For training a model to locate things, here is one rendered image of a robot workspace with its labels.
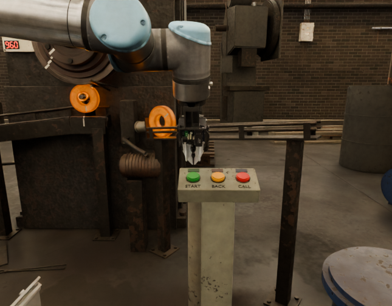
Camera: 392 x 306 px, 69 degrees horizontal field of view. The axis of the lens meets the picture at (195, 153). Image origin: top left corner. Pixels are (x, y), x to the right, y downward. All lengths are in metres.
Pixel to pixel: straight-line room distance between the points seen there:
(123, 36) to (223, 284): 0.78
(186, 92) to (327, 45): 7.73
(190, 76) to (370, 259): 0.66
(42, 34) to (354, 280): 0.82
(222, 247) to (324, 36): 7.66
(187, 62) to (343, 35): 7.92
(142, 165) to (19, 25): 1.00
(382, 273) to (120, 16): 0.80
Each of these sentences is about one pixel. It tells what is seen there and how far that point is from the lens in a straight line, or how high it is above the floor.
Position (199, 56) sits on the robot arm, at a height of 0.94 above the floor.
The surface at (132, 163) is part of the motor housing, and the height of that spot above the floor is 0.50.
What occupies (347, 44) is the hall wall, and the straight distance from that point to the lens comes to 8.53.
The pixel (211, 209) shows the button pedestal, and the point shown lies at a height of 0.51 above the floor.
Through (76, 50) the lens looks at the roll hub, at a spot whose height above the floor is 1.04.
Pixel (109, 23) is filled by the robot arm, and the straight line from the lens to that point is 0.52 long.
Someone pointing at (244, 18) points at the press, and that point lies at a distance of 5.74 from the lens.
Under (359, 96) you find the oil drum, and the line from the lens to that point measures 3.41.
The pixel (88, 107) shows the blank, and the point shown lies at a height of 0.76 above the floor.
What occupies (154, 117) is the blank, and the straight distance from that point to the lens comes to 1.43.
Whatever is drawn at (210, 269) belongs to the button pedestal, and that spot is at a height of 0.31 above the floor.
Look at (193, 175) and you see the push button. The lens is 0.87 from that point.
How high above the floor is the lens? 0.87
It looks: 13 degrees down
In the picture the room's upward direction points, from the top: straight up
